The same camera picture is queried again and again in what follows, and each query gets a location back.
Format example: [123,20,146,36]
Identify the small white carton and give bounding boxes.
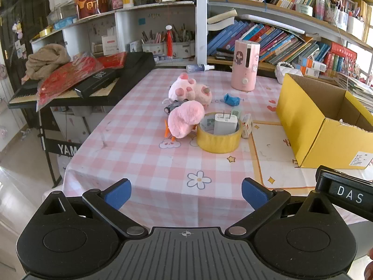
[241,114,253,138]

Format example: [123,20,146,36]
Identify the grey toy car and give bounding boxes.
[164,99,190,114]

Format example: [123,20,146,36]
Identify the black long case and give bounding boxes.
[74,68,120,98]

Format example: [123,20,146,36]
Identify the brown crumpled cloth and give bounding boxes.
[25,43,72,81]

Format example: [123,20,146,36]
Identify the white charger plug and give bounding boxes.
[214,110,238,135]

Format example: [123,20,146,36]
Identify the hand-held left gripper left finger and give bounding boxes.
[38,178,149,238]

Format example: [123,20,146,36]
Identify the white pen cups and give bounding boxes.
[326,0,365,41]

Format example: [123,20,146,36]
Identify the fluffy pink plush toy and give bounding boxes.
[163,101,206,143]

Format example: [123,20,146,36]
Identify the large red decoration packet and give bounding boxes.
[36,55,105,111]

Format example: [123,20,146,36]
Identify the white wooden bookshelf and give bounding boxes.
[31,0,373,73]

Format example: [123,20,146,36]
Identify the black electronic keyboard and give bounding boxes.
[7,52,156,110]

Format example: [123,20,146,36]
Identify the white round jar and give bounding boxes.
[295,3,314,16]

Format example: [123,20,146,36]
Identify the black keyboard stand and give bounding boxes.
[38,108,85,189]

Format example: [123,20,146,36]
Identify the pink cylindrical humidifier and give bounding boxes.
[231,39,260,91]

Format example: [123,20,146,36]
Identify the small red decoration packet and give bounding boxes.
[97,52,129,70]

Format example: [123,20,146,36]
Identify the white pen holder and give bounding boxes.
[172,23,196,59]
[141,23,165,56]

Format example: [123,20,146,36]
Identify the orange blue white carton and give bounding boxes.
[298,56,327,71]
[300,66,319,78]

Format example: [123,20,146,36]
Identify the yellow tape roll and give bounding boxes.
[196,112,243,154]

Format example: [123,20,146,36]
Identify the small spray bottle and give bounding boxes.
[186,63,215,73]

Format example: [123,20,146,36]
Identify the row of blue books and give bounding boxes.
[207,20,330,65]

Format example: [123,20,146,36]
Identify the stack of magazines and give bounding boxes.
[335,70,373,97]

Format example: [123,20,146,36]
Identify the yellow cardboard box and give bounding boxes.
[276,73,373,170]

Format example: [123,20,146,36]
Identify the red tassel ornament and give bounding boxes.
[166,25,175,57]

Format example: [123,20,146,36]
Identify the white card box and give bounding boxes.
[101,34,120,55]

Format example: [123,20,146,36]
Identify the pale pink pig plush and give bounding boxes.
[168,73,213,105]

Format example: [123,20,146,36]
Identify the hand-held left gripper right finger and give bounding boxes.
[224,177,335,238]

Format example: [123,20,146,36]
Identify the pastel striped bottle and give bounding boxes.
[315,0,325,21]

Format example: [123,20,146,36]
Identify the red book box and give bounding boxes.
[329,41,357,62]

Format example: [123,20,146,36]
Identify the white light bar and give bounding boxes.
[239,14,306,35]

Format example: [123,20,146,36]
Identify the white quilted handbag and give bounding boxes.
[275,61,304,82]

